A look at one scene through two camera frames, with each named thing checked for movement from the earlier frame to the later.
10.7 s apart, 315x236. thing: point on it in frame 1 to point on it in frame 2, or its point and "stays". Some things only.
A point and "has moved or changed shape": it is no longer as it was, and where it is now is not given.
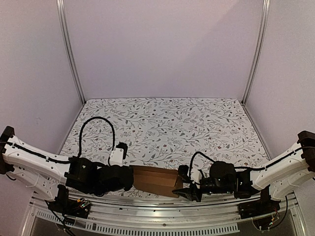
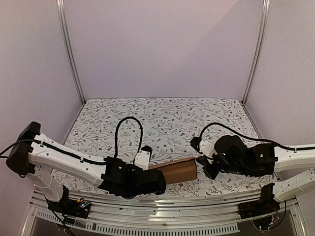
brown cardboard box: [158, 180] has moved or changed shape
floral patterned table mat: [166, 132] stays
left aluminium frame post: [63, 26] stays
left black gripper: [131, 172] to [146, 170]
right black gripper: [193, 188] to [206, 165]
